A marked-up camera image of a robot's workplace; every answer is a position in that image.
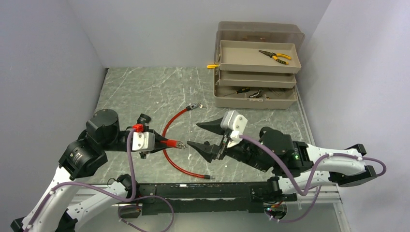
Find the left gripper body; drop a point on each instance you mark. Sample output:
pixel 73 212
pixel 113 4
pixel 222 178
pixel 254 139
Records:
pixel 123 140

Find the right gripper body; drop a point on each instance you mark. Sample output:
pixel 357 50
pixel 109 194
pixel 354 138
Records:
pixel 243 152

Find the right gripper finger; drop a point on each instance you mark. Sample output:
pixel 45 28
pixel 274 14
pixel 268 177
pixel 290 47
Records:
pixel 212 126
pixel 207 151

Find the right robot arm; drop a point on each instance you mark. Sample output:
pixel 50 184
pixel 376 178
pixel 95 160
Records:
pixel 296 166

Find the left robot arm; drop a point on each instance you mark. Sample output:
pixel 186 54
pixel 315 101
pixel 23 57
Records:
pixel 69 201

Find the small black padlock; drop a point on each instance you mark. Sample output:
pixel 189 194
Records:
pixel 143 119

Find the tools in bottom tray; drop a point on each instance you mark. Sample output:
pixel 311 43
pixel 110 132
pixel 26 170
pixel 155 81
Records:
pixel 265 93

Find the beige tiered toolbox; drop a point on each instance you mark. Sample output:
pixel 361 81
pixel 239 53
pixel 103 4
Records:
pixel 241 64

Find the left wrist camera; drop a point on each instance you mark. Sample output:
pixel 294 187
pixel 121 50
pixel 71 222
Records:
pixel 143 140

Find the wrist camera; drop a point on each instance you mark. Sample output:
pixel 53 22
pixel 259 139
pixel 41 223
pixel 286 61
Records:
pixel 236 123
pixel 143 140

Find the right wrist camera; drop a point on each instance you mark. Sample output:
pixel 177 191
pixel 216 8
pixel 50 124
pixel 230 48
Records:
pixel 236 123

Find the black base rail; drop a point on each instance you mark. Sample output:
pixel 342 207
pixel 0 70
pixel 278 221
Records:
pixel 156 198

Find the yellow handled screwdriver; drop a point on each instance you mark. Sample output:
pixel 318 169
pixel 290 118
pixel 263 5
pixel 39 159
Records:
pixel 212 66

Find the yellow handled pliers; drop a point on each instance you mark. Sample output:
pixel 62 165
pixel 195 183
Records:
pixel 278 57

